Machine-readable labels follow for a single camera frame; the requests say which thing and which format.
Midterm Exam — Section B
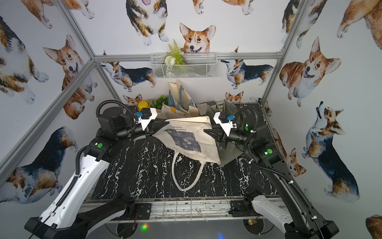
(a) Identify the yellow-handled canvas bag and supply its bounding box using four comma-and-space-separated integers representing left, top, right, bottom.
156, 104, 200, 120

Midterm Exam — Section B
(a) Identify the white Monet canvas bag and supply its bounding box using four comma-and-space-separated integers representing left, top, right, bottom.
154, 116, 220, 192

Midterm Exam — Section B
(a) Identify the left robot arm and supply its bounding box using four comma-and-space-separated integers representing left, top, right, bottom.
24, 100, 168, 239

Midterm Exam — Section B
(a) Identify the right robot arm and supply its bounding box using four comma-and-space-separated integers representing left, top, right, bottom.
205, 105, 339, 239

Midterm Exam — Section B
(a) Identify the olive green canvas bag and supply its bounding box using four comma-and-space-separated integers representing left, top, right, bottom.
197, 100, 246, 167

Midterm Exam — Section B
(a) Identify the green succulent plant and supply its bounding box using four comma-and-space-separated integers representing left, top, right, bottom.
150, 95, 169, 110

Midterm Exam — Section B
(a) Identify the artificial fern with flower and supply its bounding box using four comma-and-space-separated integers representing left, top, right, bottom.
164, 40, 186, 77

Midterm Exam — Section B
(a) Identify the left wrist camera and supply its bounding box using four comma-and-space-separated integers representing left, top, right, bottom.
136, 108, 158, 131

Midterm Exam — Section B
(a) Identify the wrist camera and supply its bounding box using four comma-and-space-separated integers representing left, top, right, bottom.
213, 112, 236, 136
136, 108, 158, 131

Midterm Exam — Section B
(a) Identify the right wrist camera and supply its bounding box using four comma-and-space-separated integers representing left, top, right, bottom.
213, 112, 236, 136

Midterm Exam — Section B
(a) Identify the blue-handled canvas bag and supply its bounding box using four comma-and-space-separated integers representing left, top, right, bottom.
168, 80, 196, 111

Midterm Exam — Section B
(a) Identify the white wire wall basket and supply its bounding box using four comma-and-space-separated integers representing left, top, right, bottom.
150, 53, 217, 79

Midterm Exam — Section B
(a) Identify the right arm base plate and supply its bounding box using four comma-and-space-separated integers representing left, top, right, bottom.
228, 199, 260, 217

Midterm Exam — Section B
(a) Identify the aluminium front rail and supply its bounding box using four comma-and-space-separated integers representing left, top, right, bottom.
79, 195, 314, 225

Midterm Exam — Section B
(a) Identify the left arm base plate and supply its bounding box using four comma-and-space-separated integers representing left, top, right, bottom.
111, 203, 152, 222

